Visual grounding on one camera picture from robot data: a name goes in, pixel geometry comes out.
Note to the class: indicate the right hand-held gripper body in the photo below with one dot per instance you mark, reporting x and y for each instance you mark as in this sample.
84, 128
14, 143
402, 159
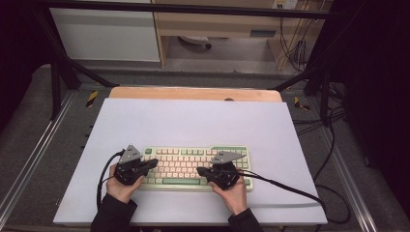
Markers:
222, 172

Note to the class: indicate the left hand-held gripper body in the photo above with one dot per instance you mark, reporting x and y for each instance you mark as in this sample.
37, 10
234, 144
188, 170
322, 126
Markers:
129, 167

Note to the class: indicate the green and cream keyboard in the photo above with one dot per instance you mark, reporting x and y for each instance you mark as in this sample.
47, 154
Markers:
180, 166

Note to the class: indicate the person's left hand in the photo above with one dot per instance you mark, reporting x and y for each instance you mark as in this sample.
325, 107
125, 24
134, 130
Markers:
121, 190

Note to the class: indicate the person's right hand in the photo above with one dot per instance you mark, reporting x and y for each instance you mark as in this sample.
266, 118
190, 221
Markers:
233, 196

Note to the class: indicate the white table mat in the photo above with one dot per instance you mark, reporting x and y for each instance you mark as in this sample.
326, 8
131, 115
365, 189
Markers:
193, 125

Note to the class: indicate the wooden board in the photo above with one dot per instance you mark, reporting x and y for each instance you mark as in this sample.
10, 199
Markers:
193, 94

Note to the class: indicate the yellow and black tape strip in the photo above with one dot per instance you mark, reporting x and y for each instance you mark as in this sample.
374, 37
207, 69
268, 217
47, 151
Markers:
300, 103
92, 99

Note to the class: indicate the black metal stand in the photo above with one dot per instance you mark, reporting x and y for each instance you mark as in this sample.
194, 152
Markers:
61, 64
319, 83

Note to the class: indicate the white device under desk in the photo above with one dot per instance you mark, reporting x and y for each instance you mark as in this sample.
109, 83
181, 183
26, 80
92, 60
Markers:
195, 40

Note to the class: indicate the white cabinet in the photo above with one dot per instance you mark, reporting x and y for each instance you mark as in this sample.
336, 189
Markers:
106, 32

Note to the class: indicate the wooden desk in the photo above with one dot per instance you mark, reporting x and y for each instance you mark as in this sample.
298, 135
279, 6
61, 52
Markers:
219, 24

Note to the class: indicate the black metal crossbar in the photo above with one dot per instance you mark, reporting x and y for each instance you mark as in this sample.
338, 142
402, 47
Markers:
193, 9

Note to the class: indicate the aluminium rail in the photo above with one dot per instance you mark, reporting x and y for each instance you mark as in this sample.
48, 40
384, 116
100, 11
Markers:
35, 154
351, 187

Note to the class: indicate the white wall socket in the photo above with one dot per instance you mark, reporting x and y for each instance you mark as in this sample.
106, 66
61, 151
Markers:
285, 4

